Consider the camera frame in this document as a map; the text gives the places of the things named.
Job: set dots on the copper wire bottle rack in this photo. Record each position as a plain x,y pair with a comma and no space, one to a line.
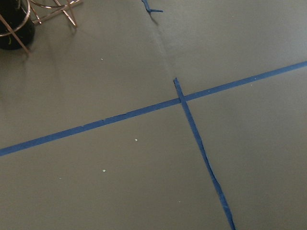
41,12

